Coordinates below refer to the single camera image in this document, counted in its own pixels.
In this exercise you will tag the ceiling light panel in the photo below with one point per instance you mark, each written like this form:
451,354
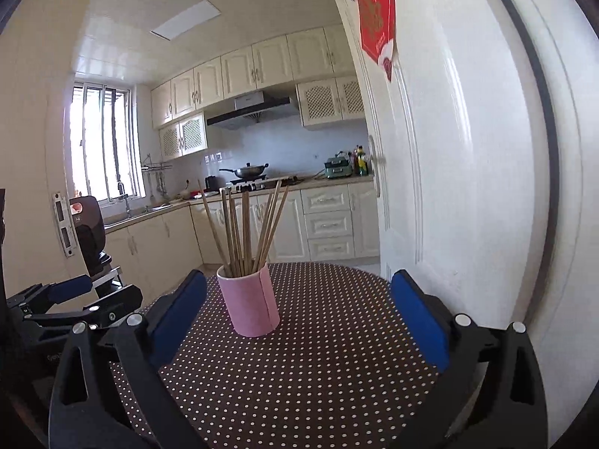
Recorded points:
185,17

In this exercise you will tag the wall utensil rack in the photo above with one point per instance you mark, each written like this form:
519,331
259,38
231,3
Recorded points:
157,166

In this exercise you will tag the cream kitchen drawer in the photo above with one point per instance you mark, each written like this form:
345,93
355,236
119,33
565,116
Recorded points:
326,201
330,249
327,225

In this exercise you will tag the kitchen countertop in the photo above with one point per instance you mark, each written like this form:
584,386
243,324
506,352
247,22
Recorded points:
327,183

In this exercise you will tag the gas stove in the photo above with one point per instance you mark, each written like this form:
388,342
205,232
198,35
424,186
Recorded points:
290,180

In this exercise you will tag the bundle of wooden chopsticks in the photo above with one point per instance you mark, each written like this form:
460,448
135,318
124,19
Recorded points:
236,243

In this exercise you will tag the pink cylindrical utensil holder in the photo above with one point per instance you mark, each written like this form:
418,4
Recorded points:
250,304

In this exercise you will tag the door frame latch plate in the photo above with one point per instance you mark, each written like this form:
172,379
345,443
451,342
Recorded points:
63,222

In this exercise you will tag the brown polka dot tablecloth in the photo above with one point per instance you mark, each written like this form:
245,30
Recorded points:
304,360

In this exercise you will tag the kitchen faucet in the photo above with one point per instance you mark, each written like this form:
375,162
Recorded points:
122,196

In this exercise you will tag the range hood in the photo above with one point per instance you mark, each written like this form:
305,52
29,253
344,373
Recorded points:
252,112

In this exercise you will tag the cream upper kitchen cabinets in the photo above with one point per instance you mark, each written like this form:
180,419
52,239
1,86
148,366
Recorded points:
271,63

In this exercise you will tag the cream kitchen cabinets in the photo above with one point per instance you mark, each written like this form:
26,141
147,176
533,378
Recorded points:
271,63
164,238

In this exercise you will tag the row of condiment bottles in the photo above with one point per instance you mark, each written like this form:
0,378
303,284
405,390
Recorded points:
361,163

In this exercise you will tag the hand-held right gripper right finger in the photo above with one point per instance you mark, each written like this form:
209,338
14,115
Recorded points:
419,318

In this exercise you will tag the metal wok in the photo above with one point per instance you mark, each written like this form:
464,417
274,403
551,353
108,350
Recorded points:
248,170

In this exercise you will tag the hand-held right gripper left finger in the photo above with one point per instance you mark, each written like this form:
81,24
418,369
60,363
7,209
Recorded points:
180,318

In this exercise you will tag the black air fryer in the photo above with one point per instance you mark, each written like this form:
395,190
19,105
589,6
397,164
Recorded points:
91,234

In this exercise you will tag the cream lower kitchen cabinets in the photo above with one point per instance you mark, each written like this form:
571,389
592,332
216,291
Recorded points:
164,238

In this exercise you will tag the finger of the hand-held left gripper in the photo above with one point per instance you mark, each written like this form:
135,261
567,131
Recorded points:
70,287
121,301

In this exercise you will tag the metal rack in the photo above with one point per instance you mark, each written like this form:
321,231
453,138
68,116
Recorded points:
110,276

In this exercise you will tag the red paper door decoration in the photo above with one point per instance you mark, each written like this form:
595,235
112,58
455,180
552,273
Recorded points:
374,18

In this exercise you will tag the kitchen window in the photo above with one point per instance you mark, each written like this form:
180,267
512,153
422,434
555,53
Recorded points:
93,149

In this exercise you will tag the wide lattice door cabinet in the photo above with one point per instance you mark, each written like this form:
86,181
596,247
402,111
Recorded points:
327,100

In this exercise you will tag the small lattice door cabinet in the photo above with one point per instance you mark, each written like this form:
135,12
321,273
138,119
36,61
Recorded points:
182,135

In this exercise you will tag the white door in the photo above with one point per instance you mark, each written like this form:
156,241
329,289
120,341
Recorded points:
468,149

